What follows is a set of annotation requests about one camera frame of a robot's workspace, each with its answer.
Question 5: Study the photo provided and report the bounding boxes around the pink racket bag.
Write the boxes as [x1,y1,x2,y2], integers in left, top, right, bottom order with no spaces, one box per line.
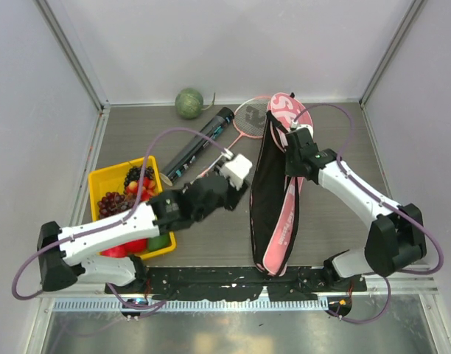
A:
[249,92,313,277]

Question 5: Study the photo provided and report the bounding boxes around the black shuttlecock tube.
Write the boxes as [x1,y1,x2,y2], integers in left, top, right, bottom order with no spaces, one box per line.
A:
[160,107,234,186]

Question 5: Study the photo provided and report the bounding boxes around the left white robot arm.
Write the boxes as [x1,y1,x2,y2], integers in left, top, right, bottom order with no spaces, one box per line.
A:
[38,174,250,294]

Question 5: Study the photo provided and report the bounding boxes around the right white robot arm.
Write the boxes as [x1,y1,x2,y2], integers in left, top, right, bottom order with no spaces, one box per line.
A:
[285,125,427,291]

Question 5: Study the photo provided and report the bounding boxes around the pink racket upper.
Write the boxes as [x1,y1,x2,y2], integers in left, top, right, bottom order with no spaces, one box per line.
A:
[195,96,274,181]

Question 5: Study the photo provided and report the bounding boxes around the red strawberries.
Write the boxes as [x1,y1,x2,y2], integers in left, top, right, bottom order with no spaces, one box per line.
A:
[125,177,158,201]

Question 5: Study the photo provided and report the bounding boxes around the green lime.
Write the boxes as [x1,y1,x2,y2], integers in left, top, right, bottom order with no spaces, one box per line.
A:
[147,234,171,252]

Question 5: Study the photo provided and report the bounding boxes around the dark grape bunch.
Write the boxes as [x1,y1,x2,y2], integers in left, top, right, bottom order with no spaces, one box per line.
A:
[124,167,155,187]

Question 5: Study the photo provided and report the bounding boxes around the green melon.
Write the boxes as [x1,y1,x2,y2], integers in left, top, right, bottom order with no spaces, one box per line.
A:
[175,88,216,119]

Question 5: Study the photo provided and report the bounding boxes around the red apple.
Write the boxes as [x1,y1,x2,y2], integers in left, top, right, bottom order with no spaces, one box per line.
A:
[124,239,147,254]

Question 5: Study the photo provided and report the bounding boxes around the red grape bunch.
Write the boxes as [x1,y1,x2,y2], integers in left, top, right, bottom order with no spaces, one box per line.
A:
[95,192,136,220]

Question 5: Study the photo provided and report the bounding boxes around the red pepper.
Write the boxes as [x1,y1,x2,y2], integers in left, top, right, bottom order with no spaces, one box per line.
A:
[100,245,128,258]

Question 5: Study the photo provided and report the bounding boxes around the yellow plastic tray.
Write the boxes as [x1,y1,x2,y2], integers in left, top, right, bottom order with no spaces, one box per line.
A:
[88,156,176,260]

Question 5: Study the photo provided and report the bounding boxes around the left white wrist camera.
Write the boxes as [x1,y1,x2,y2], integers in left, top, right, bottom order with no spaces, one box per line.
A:
[214,150,253,190]

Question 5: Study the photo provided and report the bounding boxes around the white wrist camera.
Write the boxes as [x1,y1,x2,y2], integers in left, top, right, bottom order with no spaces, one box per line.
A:
[214,150,253,190]
[290,121,314,137]

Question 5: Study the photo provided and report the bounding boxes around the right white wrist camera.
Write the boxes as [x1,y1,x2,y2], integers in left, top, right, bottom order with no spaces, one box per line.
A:
[290,121,314,137]

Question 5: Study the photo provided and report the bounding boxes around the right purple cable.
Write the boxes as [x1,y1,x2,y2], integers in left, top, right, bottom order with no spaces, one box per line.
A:
[291,103,444,326]

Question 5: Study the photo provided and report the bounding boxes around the white slotted cable duct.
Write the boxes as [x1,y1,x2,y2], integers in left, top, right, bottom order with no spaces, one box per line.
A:
[52,296,329,313]

